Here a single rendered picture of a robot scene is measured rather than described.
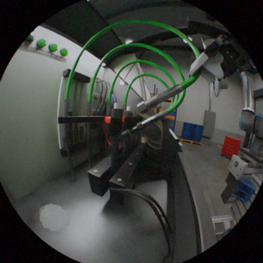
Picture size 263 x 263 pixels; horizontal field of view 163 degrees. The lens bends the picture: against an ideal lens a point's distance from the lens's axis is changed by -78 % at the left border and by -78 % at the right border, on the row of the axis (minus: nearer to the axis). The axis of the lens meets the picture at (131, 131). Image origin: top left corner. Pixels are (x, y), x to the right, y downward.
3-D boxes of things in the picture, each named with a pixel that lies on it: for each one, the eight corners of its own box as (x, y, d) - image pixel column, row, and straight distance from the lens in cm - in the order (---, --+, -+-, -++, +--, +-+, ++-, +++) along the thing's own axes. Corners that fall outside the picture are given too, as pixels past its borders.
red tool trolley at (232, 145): (220, 155, 467) (225, 135, 454) (224, 154, 505) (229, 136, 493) (231, 162, 436) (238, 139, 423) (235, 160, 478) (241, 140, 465)
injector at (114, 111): (123, 191, 27) (130, 109, 18) (107, 185, 29) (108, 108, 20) (127, 185, 29) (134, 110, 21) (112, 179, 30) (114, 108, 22)
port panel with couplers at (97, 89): (89, 124, 50) (95, 67, 55) (84, 123, 52) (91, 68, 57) (103, 122, 60) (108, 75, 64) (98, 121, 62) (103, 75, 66)
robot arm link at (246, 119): (253, 133, 70) (247, 55, 94) (235, 128, 75) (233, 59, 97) (255, 136, 82) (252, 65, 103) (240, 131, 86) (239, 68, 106)
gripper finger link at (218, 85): (230, 98, 39) (228, 74, 42) (218, 94, 35) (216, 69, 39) (225, 100, 41) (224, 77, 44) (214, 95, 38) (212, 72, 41)
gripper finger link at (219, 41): (211, 54, 20) (229, 38, 26) (204, 48, 20) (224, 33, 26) (204, 64, 23) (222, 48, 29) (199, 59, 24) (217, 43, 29)
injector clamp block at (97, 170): (122, 216, 33) (125, 185, 20) (94, 204, 35) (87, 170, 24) (144, 165, 56) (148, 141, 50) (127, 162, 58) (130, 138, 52)
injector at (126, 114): (132, 175, 33) (139, 111, 26) (118, 171, 34) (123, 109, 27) (134, 170, 35) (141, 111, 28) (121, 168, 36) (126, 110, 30)
